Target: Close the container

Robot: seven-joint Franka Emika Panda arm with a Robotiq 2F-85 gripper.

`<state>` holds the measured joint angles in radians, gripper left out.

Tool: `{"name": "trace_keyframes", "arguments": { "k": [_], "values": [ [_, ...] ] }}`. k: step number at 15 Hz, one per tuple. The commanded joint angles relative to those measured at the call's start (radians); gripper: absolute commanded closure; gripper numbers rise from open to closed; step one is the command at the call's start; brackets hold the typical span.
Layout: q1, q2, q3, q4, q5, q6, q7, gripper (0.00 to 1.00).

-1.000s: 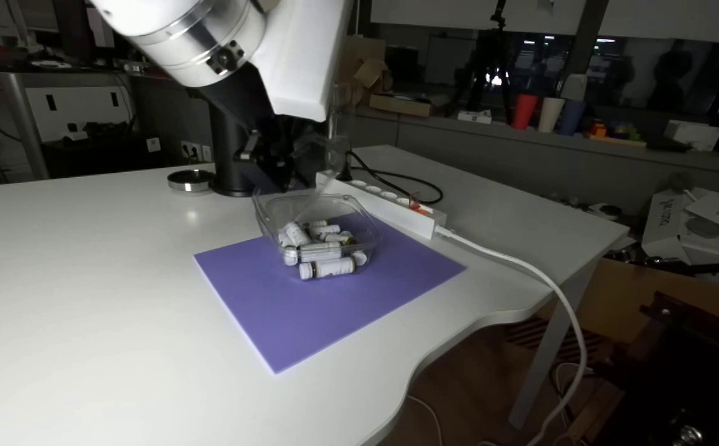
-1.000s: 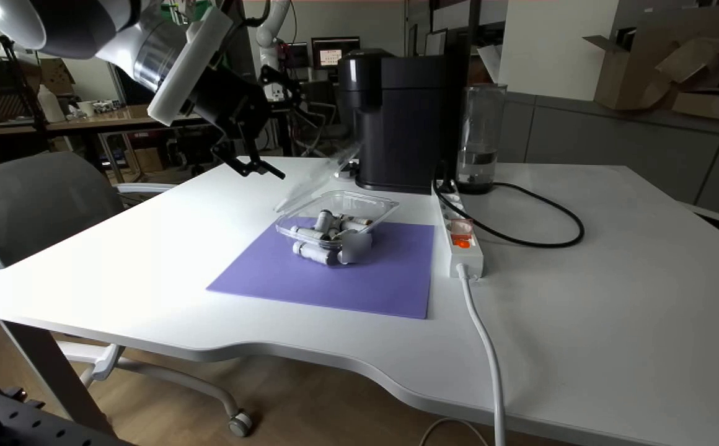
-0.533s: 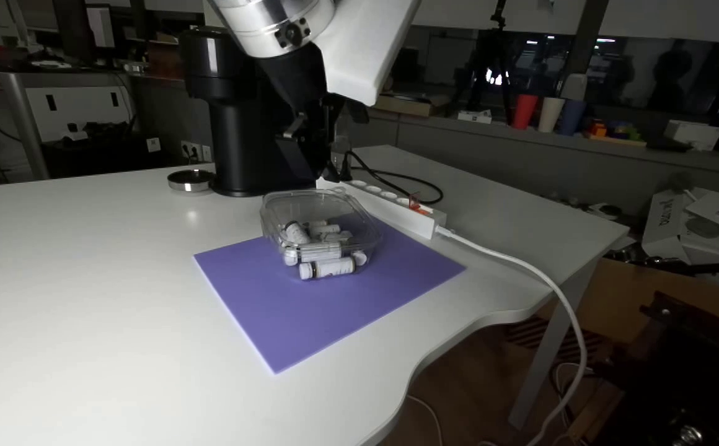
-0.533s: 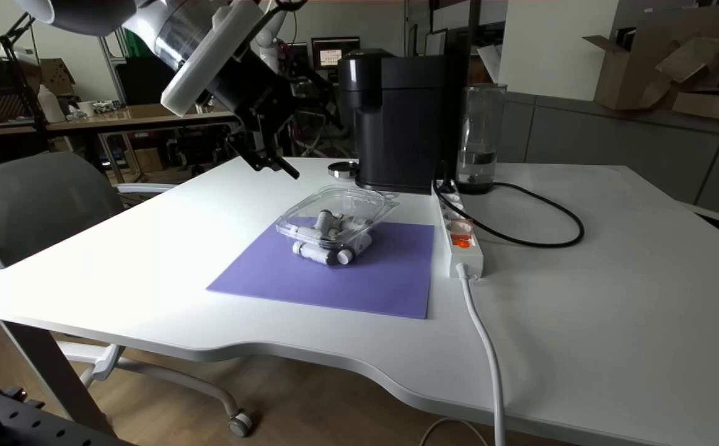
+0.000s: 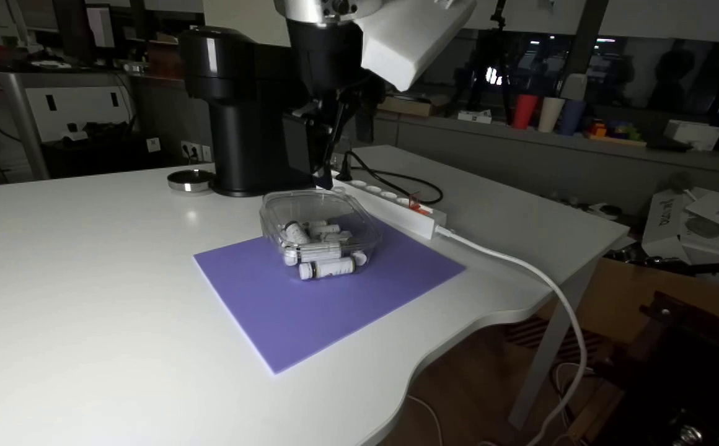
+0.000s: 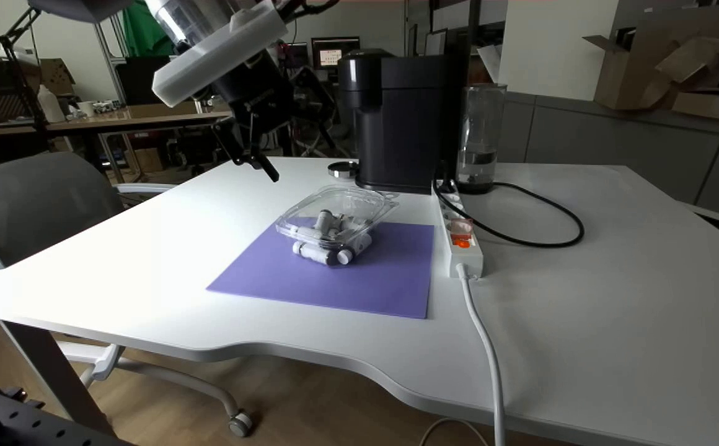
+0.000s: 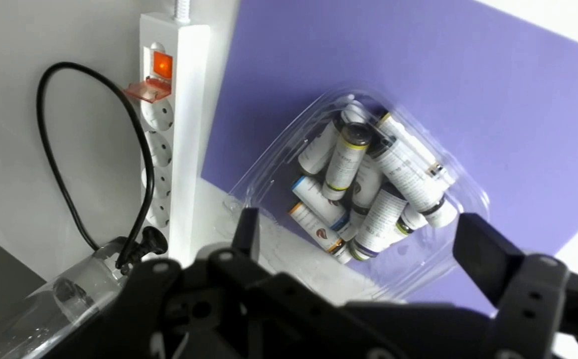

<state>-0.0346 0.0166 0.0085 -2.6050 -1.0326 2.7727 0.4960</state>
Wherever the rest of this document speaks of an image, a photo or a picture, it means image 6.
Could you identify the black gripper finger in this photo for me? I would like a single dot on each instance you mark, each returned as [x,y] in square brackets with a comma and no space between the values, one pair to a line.
[263,164]
[231,146]

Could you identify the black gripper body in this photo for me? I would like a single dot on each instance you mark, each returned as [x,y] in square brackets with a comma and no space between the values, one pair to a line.
[257,94]

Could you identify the clear plastic lid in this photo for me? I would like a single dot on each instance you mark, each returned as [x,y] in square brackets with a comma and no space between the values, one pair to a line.
[363,201]

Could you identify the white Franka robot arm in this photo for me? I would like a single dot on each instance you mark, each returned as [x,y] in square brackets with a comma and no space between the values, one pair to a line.
[218,52]

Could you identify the clear plastic container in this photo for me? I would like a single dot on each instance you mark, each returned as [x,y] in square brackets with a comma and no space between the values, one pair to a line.
[360,242]

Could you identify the black office chair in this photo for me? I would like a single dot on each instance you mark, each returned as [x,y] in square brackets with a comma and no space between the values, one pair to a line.
[324,120]

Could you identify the round metal drip tray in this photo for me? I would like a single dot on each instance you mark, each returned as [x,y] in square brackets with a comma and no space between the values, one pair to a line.
[341,170]

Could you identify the small computer monitor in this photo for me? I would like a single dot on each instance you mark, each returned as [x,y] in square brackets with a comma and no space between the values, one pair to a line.
[336,52]

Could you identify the green cloth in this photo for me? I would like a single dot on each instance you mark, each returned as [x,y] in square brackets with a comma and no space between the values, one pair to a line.
[140,34]

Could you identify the wooden desk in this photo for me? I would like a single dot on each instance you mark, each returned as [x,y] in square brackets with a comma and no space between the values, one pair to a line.
[88,123]

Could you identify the black coffee machine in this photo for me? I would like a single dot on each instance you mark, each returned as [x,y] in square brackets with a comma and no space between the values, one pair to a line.
[409,115]

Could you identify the purple mat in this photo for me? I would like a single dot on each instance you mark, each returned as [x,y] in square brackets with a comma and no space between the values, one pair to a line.
[376,280]

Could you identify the grey chair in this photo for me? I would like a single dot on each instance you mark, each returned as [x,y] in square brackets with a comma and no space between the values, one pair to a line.
[27,198]

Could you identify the clear water tank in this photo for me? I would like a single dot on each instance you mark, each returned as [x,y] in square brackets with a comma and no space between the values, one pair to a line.
[479,139]

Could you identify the white power strip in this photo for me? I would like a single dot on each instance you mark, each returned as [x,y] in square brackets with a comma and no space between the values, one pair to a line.
[464,252]

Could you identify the white table leg with caster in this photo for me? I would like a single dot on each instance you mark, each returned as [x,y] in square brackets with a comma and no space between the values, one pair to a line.
[211,388]

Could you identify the black desk lamp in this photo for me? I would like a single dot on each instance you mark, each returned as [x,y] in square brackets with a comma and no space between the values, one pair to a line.
[20,51]

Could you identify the white board panel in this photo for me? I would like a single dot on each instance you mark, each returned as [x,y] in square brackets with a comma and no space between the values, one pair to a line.
[553,45]

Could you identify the black perforated rack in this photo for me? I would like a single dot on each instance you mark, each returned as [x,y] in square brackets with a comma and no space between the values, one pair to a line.
[4,418]

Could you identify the grey cabinet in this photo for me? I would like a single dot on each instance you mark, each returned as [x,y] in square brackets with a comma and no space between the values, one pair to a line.
[622,144]

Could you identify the brown cardboard box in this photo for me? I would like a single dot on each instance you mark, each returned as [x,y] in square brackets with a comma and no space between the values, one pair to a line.
[648,71]

